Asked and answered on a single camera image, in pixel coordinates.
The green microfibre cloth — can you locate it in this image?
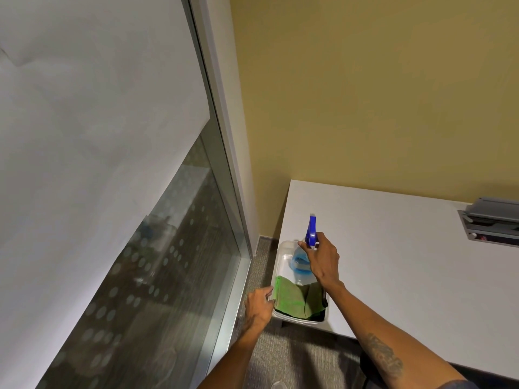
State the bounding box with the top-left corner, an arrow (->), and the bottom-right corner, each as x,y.
272,275 -> 328,320

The person's right hand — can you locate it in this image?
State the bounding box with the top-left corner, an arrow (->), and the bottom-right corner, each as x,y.
298,232 -> 344,294

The blue spray bottle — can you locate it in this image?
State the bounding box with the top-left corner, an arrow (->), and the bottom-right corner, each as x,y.
291,214 -> 321,275

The dark blue right sleeve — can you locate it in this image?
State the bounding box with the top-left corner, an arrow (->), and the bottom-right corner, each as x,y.
436,379 -> 481,389

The person's right forearm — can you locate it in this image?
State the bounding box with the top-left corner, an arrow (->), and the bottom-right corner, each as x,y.
324,282 -> 467,389

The person's left hand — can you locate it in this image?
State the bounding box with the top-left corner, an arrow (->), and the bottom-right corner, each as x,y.
243,285 -> 276,335

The person's left forearm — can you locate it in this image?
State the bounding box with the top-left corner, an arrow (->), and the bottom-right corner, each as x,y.
196,321 -> 267,389

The grey table cable box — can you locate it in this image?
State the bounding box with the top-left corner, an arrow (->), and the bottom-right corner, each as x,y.
457,197 -> 519,249

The white table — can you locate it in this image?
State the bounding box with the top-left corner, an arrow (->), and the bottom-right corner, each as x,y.
278,180 -> 519,380

